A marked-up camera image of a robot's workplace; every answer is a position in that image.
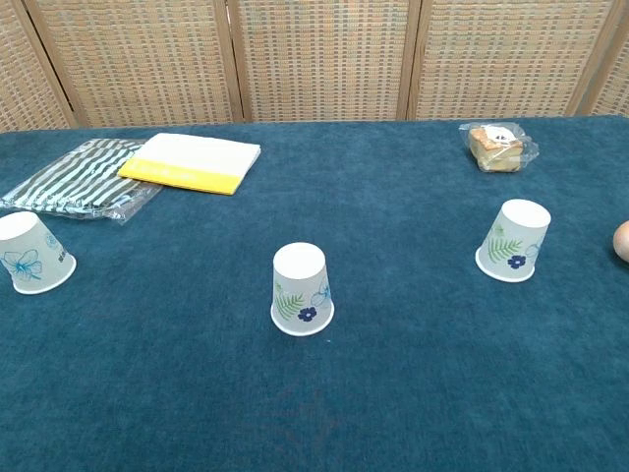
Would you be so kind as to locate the wrapped cake slice packet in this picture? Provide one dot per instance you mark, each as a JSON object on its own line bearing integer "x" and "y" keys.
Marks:
{"x": 496, "y": 147}

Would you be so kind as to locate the beige egg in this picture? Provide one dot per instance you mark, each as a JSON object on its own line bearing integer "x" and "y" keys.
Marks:
{"x": 622, "y": 246}

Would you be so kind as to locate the white and yellow napkin pack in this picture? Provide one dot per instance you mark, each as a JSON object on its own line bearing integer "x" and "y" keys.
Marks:
{"x": 191, "y": 164}

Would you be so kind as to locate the striped cloth in plastic bag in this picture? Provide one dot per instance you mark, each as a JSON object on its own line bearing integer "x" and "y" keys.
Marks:
{"x": 74, "y": 187}

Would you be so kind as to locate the woven rattan folding screen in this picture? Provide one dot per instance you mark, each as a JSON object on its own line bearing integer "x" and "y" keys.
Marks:
{"x": 319, "y": 59}

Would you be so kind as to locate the paper cup fern navy flower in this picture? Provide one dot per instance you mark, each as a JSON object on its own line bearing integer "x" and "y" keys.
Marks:
{"x": 513, "y": 241}
{"x": 301, "y": 290}

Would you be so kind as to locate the blue tablecloth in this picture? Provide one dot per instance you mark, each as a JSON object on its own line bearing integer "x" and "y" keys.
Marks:
{"x": 393, "y": 369}

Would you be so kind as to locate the paper cup large blue flower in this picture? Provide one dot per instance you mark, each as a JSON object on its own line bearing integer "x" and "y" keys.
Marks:
{"x": 29, "y": 255}

